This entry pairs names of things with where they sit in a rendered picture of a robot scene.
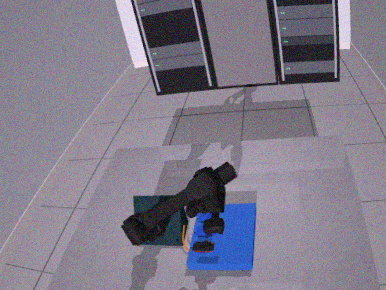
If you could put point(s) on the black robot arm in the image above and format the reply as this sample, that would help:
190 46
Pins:
204 186

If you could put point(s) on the black micro servo with orange cable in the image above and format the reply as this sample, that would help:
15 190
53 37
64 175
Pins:
203 246

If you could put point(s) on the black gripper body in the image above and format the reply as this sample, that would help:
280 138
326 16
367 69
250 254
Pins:
215 224

